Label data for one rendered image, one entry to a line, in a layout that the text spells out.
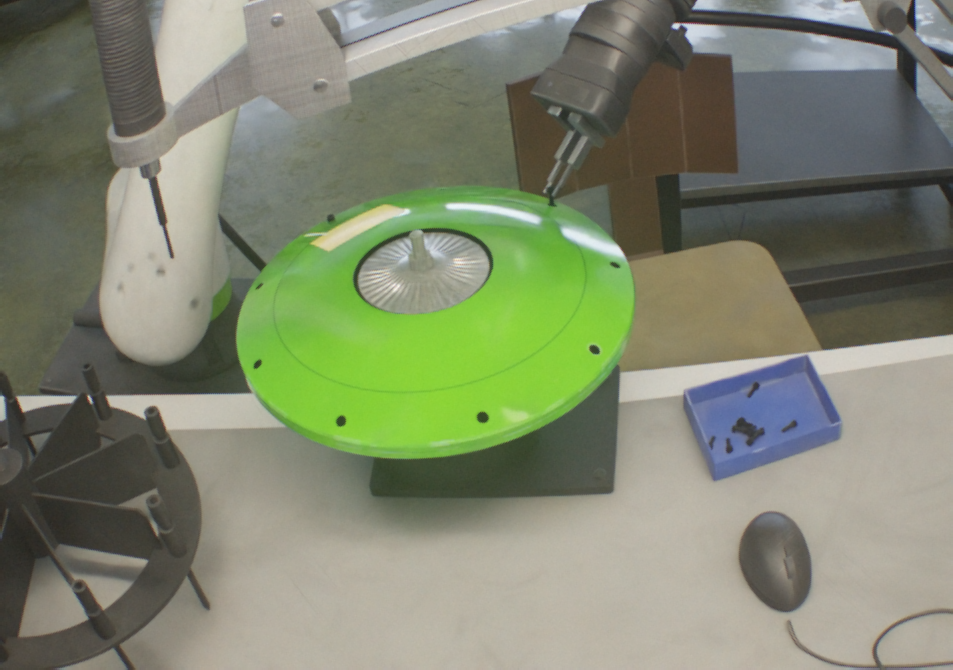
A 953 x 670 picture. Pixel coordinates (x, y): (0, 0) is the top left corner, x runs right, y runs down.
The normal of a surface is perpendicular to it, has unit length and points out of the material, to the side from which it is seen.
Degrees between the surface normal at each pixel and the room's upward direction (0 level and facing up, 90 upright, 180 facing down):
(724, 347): 0
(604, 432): 0
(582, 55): 44
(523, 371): 23
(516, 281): 8
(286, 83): 90
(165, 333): 88
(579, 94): 35
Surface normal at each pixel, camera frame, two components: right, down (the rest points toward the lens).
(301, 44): 0.17, 0.59
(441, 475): -0.08, 0.62
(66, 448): 0.94, 0.07
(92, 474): 0.51, 0.42
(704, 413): -0.11, -0.79
